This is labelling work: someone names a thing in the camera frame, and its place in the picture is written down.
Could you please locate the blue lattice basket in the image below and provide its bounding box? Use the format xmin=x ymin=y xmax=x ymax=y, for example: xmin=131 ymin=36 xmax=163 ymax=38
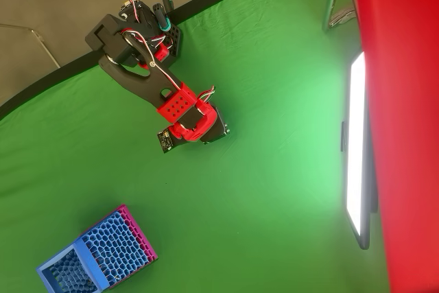
xmin=36 ymin=211 xmax=154 ymax=293

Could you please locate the black clamp with teal ring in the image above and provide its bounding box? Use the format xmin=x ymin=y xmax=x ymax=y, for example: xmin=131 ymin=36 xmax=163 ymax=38
xmin=153 ymin=0 xmax=176 ymax=32

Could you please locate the thin bent metal rod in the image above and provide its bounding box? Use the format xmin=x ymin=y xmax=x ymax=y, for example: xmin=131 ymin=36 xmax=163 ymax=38
xmin=0 ymin=23 xmax=62 ymax=69

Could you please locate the red white forearm servo cable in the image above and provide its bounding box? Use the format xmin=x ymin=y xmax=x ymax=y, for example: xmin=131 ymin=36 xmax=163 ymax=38
xmin=122 ymin=30 xmax=183 ymax=91

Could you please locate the motor controller board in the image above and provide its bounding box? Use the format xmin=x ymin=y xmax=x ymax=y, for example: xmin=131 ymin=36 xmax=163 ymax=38
xmin=118 ymin=0 xmax=139 ymax=16

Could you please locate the red white wrist servo cable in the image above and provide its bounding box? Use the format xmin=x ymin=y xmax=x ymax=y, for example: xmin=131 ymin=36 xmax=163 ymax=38
xmin=197 ymin=84 xmax=217 ymax=104

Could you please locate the green cloth with black edge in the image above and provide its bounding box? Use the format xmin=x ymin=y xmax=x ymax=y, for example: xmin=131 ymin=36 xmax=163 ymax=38
xmin=0 ymin=0 xmax=392 ymax=293

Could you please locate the large red blurred sheet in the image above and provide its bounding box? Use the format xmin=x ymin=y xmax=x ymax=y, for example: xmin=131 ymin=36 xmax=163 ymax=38
xmin=351 ymin=0 xmax=439 ymax=293

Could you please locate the magenta lattice base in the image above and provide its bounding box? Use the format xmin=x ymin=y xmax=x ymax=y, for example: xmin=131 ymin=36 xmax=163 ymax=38
xmin=80 ymin=204 xmax=159 ymax=289

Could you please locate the small green camera board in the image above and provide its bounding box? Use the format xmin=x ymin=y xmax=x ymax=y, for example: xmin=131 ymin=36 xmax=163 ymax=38
xmin=156 ymin=127 xmax=175 ymax=154

